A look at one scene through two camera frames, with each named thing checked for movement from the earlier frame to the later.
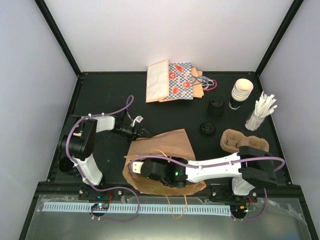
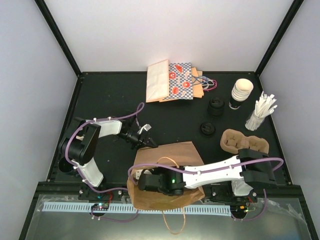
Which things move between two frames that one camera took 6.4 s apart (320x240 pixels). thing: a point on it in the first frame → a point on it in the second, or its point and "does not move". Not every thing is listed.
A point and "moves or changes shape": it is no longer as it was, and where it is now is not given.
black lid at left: [65, 165] does not move
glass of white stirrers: [262, 109] does not move
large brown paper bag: [176, 145] moves or changes shape
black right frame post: [286, 23] does not move
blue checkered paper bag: [180, 85] does not move
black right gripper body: [165, 182] → [165, 191]
